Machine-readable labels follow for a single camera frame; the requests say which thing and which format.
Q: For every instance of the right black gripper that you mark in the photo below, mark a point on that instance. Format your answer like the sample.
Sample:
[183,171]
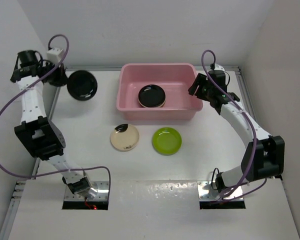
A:
[201,80]

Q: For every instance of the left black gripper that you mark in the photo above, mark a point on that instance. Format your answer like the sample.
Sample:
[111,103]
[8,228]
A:
[62,76]

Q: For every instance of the green plate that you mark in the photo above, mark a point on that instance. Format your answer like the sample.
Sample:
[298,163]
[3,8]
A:
[166,141]

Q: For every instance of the cream plate with black brushstroke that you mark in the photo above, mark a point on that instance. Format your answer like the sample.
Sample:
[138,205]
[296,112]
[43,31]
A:
[124,137]

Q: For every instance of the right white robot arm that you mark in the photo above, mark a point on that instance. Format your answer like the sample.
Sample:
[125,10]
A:
[264,153]

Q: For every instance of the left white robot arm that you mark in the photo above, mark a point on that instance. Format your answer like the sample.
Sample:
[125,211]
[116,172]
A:
[38,134]

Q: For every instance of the pink plastic bin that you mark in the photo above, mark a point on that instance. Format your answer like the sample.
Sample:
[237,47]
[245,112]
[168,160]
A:
[174,78]

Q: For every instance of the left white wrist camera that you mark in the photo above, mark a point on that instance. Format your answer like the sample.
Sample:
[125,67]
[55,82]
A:
[54,55]

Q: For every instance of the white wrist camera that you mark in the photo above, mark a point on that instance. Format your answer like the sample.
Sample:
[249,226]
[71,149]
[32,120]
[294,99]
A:
[217,67]
[54,55]

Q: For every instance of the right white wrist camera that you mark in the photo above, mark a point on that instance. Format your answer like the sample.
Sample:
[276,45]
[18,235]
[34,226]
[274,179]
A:
[217,67]

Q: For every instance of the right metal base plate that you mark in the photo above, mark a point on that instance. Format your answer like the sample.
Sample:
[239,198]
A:
[206,193]

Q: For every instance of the metal base plate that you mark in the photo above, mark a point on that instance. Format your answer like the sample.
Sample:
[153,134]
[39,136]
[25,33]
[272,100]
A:
[206,193]
[98,192]

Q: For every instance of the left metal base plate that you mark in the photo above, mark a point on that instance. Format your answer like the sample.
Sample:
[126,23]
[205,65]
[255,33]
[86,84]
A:
[98,192]

